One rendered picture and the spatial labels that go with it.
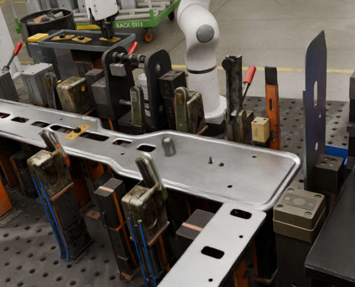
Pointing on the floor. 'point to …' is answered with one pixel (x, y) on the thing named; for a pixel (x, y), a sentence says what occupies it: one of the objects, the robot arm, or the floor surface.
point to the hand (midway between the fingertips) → (107, 31)
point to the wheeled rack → (144, 12)
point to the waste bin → (27, 30)
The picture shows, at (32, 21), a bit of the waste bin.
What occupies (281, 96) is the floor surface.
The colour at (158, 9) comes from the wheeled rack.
